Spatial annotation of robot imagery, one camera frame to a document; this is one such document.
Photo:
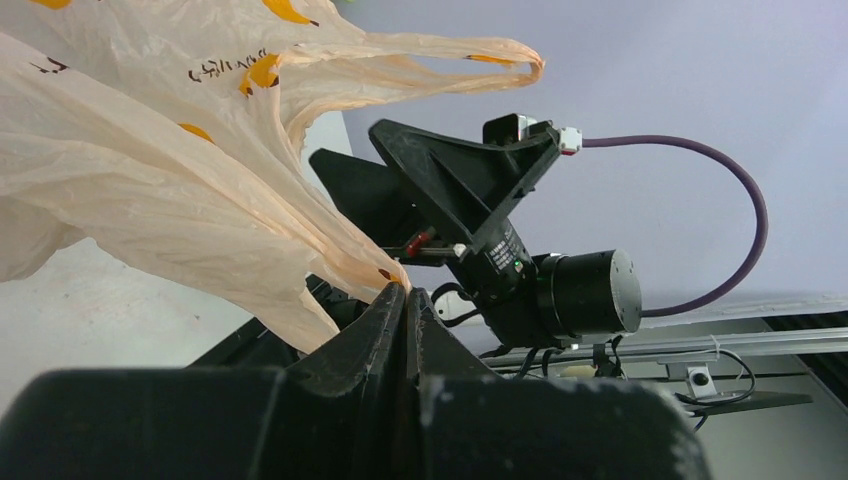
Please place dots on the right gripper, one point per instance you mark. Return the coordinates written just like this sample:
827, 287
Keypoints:
440, 197

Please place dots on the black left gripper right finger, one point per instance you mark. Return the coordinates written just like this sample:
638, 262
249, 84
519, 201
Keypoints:
470, 423

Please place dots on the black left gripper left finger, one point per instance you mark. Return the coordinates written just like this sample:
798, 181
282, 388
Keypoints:
329, 416

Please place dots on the translucent orange plastic bag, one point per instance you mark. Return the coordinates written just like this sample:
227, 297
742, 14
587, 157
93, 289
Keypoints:
170, 133

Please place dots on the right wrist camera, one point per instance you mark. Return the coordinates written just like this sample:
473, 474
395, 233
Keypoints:
512, 128

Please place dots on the aluminium table rail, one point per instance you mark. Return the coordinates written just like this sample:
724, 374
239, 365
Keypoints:
662, 344

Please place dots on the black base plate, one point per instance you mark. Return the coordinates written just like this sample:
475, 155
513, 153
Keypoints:
706, 399

